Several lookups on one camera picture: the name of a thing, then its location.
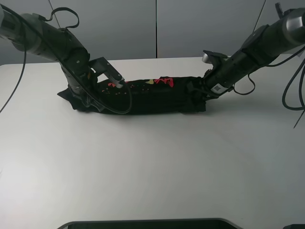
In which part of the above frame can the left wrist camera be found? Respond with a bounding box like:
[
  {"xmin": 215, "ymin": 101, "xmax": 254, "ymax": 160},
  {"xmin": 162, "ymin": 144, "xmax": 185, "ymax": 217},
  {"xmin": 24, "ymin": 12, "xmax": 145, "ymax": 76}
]
[{"xmin": 104, "ymin": 63, "xmax": 124, "ymax": 88}]

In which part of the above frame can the black printed t-shirt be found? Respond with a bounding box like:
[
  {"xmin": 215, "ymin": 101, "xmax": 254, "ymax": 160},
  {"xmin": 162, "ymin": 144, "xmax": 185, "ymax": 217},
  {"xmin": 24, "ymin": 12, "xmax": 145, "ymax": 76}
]
[{"xmin": 57, "ymin": 75, "xmax": 207, "ymax": 115}]

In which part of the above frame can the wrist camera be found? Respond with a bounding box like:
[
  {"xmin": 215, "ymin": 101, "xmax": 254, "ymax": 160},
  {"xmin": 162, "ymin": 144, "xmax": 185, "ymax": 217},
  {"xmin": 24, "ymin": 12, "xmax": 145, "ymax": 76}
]
[
  {"xmin": 202, "ymin": 50, "xmax": 228, "ymax": 64},
  {"xmin": 104, "ymin": 63, "xmax": 124, "ymax": 88}
]

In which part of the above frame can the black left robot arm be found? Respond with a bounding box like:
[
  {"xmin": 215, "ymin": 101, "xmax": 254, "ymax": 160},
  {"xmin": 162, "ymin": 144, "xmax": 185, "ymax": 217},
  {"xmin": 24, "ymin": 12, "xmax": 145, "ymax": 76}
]
[{"xmin": 0, "ymin": 5, "xmax": 114, "ymax": 113}]

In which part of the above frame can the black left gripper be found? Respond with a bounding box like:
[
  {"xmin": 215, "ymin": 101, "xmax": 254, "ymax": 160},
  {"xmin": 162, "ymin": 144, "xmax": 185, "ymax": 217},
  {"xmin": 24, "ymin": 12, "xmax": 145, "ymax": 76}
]
[{"xmin": 66, "ymin": 57, "xmax": 110, "ymax": 113}]

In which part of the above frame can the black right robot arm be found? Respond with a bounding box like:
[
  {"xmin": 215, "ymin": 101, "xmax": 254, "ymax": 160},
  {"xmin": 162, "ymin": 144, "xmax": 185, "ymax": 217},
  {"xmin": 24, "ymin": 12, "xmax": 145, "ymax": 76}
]
[{"xmin": 186, "ymin": 8, "xmax": 305, "ymax": 100}]

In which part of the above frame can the black object bottom right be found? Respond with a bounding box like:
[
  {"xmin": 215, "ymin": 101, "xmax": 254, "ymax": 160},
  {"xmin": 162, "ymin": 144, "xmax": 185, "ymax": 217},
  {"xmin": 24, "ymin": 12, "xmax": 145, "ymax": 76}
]
[{"xmin": 283, "ymin": 224, "xmax": 305, "ymax": 229}]

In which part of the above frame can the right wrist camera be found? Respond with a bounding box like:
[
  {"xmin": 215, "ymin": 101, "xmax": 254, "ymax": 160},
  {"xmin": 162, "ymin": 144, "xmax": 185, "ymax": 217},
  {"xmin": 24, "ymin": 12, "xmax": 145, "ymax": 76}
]
[{"xmin": 202, "ymin": 50, "xmax": 228, "ymax": 64}]

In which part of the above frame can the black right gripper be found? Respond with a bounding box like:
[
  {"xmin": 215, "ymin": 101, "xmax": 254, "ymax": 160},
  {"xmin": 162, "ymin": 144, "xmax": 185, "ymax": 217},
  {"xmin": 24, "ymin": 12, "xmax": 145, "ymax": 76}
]
[{"xmin": 185, "ymin": 57, "xmax": 229, "ymax": 101}]

